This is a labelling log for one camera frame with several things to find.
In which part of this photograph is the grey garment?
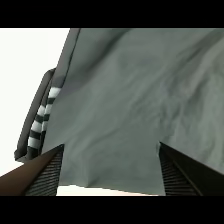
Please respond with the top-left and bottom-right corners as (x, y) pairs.
(13, 27), (224, 197)

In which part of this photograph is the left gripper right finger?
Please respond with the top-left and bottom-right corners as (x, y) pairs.
(158, 141), (224, 197)

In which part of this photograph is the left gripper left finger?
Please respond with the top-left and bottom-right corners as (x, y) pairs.
(0, 143), (65, 197)

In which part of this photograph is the black and white striped garment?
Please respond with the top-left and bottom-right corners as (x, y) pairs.
(27, 86), (62, 158)

